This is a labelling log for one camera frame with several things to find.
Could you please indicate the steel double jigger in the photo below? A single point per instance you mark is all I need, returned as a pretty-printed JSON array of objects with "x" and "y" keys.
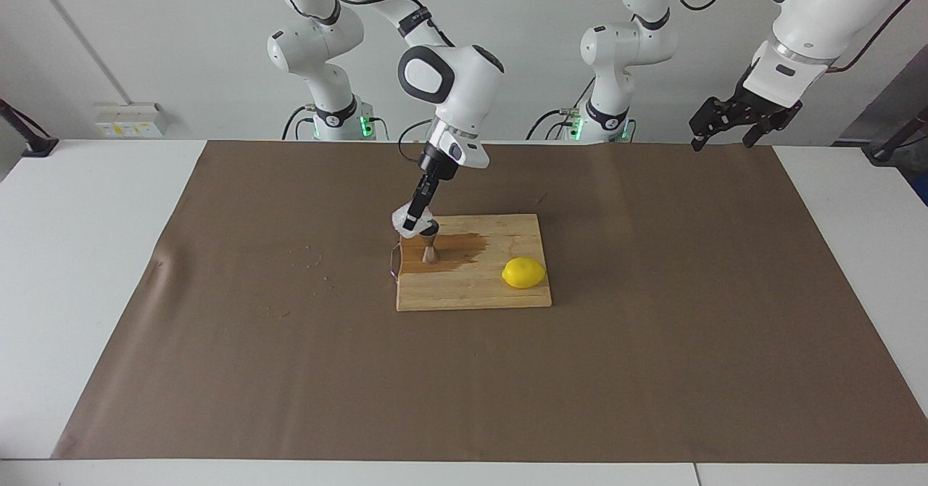
[{"x": 430, "y": 254}]

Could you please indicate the black clamp stand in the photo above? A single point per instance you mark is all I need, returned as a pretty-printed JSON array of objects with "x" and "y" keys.
[
  {"x": 40, "y": 145},
  {"x": 888, "y": 150}
]

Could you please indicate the wooden cutting board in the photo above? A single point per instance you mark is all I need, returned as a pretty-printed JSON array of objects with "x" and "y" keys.
[{"x": 464, "y": 290}]

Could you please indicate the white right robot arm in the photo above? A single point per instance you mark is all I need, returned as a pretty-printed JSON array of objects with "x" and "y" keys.
[{"x": 464, "y": 87}]

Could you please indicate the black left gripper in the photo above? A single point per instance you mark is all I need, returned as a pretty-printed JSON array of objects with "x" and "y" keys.
[{"x": 761, "y": 105}]

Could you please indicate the yellow lemon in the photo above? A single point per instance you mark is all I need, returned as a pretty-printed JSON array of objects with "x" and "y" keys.
[{"x": 523, "y": 273}]

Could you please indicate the brown paper mat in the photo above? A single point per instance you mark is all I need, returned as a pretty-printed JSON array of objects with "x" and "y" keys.
[{"x": 464, "y": 370}]

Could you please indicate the dark grey panel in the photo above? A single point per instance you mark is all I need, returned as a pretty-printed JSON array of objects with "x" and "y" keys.
[{"x": 906, "y": 101}]

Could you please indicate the white wall socket box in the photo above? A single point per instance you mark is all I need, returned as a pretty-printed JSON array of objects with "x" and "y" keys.
[{"x": 130, "y": 127}]

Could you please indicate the clear textured cup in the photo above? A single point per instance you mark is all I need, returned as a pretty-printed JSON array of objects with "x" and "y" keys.
[{"x": 400, "y": 221}]

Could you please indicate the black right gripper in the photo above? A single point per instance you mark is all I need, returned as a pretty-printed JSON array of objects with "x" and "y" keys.
[{"x": 438, "y": 165}]

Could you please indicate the blue plastic object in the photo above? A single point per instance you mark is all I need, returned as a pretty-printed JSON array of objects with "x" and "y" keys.
[{"x": 923, "y": 188}]

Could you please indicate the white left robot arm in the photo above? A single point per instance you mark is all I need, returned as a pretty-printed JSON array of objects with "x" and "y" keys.
[{"x": 819, "y": 14}]

